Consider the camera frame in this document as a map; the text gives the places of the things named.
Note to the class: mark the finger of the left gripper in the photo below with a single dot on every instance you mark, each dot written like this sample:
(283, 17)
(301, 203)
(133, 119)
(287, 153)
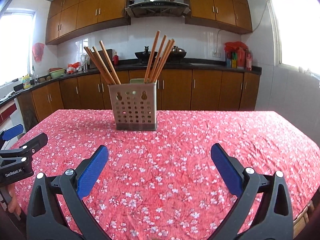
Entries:
(8, 134)
(33, 145)

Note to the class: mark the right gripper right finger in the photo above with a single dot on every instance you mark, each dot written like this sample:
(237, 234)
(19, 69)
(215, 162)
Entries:
(274, 217)

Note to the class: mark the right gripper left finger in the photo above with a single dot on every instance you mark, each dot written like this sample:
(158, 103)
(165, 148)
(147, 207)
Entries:
(45, 218)

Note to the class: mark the person's left hand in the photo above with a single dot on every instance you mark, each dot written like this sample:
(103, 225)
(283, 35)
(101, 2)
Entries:
(13, 206)

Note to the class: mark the yellow detergent bottle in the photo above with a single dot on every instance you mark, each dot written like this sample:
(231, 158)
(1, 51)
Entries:
(26, 81)

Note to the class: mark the green basin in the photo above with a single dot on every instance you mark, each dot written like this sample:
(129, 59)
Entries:
(57, 73)

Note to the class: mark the red white plastic bag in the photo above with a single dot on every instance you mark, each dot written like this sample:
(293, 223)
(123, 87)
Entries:
(73, 68)

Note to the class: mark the red hanging plastic bag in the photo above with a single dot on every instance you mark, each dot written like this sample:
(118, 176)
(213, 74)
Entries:
(37, 51)

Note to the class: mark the chopstick in holder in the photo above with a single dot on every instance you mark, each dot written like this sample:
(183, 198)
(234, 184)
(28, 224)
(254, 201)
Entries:
(116, 78)
(104, 68)
(146, 77)
(94, 59)

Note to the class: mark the window left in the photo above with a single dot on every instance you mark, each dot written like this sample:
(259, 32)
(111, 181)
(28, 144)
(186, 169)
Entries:
(17, 30)

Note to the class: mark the window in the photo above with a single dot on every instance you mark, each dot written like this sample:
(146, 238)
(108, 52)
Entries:
(17, 30)
(296, 26)

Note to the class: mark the perforated metal chopstick holder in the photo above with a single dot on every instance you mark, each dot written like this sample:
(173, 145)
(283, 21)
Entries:
(134, 106)

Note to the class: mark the red floral tablecloth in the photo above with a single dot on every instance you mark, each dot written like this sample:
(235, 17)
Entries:
(163, 184)

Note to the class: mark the red bottle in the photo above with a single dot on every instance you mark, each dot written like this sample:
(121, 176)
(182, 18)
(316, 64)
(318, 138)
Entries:
(115, 59)

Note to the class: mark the green plastic chair back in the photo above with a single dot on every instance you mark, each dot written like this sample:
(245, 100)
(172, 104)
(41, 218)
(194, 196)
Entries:
(137, 80)

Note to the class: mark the black wok on stove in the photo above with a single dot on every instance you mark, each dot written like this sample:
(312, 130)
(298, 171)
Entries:
(143, 56)

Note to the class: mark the upper wooden cabinets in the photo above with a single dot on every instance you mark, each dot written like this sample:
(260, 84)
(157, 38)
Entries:
(68, 19)

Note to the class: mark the black countertop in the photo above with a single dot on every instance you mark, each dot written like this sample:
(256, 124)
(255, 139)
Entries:
(132, 64)

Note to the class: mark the red condiment bottles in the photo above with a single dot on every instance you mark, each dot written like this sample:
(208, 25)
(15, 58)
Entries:
(244, 59)

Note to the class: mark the lidded wok on stove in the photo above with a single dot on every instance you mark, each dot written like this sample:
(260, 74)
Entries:
(176, 54)

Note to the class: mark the red bag on counter right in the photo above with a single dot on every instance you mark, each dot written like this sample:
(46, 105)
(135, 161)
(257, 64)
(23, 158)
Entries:
(234, 46)

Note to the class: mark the steel range hood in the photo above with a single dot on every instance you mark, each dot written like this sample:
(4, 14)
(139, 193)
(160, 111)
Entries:
(152, 8)

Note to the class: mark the window right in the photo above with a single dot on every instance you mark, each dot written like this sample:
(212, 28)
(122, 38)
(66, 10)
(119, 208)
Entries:
(296, 26)

